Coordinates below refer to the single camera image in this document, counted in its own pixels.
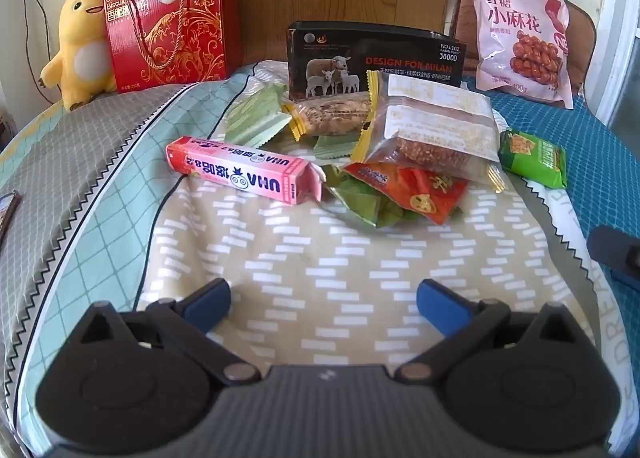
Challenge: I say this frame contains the blue patterned mat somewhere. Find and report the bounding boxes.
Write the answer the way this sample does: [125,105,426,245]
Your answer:
[457,78,640,458]

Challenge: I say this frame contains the white window frame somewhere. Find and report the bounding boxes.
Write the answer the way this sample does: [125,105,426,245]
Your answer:
[582,0,640,149]

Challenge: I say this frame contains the red orange snack packet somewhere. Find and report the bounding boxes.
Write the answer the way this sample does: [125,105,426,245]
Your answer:
[344,162,470,226]

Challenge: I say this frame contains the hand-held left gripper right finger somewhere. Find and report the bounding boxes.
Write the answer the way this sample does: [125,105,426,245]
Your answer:
[392,279,576,386]

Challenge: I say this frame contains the red cashew biscuit gift bag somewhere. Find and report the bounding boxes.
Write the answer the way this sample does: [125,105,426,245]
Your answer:
[102,0,240,92]

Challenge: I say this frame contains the pale green snack packet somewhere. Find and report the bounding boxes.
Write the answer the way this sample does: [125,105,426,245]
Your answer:
[223,83,293,148]
[312,131,362,160]

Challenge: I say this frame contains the pink candy box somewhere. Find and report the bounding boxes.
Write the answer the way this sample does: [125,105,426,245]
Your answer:
[166,135,325,205]

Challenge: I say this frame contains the black wall cable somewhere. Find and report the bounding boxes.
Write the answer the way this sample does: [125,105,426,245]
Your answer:
[14,0,56,104]

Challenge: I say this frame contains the clear sesame bar packet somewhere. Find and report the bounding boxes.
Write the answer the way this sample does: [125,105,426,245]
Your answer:
[350,71,508,194]

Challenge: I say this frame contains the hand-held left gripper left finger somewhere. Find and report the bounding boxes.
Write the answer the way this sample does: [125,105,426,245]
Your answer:
[80,278,263,386]

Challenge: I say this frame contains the peanut bar packet yellow ends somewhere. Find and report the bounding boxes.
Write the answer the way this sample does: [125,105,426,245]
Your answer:
[281,91,373,139]

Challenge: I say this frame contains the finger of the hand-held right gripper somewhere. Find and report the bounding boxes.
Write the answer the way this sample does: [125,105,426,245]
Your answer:
[587,225,640,289]

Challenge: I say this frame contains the brown cushion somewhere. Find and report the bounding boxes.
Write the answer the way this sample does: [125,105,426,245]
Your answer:
[448,0,598,99]

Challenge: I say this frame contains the pink snack bag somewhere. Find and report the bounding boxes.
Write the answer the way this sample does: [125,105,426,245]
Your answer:
[461,0,574,110]

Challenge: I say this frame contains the green cracker packet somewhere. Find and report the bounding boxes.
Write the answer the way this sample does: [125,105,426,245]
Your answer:
[498,129,568,190]

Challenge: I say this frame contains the black sheep print box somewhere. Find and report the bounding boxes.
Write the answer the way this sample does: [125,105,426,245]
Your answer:
[286,21,468,102]

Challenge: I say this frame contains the green vegetable snack packet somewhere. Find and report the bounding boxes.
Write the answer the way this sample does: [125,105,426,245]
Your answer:
[320,164,416,229]

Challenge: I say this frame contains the smartphone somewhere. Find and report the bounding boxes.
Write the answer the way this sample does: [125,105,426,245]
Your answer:
[0,191,22,244]

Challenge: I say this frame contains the yellow chick plush toy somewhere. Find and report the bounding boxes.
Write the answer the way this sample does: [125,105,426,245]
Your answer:
[40,0,118,112]

